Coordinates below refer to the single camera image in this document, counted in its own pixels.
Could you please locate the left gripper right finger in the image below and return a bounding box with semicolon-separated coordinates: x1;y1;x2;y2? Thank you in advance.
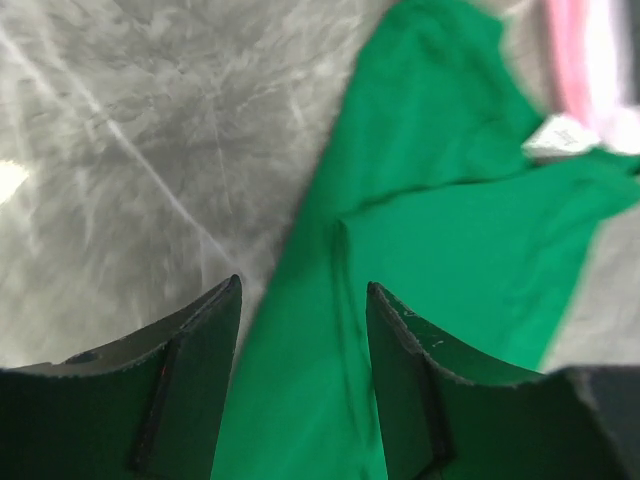
366;283;639;479

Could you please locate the green t shirt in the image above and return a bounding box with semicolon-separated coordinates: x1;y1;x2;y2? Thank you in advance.
212;1;639;479

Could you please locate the folded light pink t shirt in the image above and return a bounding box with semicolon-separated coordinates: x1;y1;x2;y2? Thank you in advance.
543;1;639;155

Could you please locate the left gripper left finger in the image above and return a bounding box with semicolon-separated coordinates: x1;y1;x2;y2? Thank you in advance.
1;276;242;479

